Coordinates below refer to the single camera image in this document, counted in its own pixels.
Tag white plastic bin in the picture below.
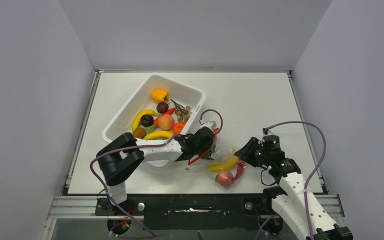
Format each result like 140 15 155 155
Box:
101 73 207 168

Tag orange fake carrot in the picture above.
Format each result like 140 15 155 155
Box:
153 107 175 128

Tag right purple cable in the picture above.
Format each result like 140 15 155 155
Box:
262 121 327 240

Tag orange yellow fake pepper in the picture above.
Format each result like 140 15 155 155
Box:
150 88 170 104

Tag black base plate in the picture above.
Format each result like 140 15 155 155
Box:
94 193 275 231

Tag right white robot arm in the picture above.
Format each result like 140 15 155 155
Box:
235 135 354 240

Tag small orange fake fruit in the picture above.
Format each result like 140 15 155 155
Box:
172 122 185 135

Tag red fake fruit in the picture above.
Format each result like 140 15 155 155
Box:
215 169 234 188

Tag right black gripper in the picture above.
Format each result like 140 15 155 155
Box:
235 137 271 167

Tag clear zip top bag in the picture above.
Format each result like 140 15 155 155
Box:
185 138 242 190

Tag dark purple fake fruit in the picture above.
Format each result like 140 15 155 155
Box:
156 102 169 114

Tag dark fake plum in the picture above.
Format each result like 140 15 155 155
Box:
140 114 154 127

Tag red fake chili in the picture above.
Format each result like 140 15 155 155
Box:
232 161 246 183

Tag small yellow fake banana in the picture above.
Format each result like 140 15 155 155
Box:
143 130 174 140

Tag brown fake kiwi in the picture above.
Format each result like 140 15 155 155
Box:
132 127 147 139

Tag brown fake berry twig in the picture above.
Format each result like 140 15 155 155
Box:
170 98 192 124

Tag green fake chili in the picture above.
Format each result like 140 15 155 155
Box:
145 124 158 135

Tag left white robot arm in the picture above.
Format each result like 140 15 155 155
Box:
92 121 219 206

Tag fake peach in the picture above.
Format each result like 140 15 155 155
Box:
157 114 175 131

